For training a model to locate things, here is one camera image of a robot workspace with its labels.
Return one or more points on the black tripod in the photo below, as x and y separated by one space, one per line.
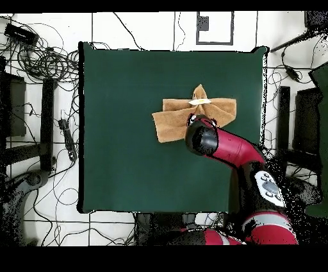
316 21

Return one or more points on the grey floor frame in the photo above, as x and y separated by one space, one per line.
197 28

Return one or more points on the black flat case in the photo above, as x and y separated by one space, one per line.
15 107
307 120

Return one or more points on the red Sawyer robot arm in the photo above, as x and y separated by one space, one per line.
230 146

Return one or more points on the black stand bar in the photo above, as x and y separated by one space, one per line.
47 123
283 115

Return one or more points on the tan terry towel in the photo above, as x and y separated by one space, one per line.
171 123

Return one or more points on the black power adapter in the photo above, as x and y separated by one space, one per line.
292 73

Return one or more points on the small grey square plate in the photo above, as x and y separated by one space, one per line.
203 23

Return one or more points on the black box on floor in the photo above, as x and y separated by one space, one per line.
20 34

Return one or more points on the black power strip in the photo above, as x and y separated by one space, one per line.
68 141

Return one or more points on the dark green table cloth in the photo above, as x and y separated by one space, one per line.
115 154

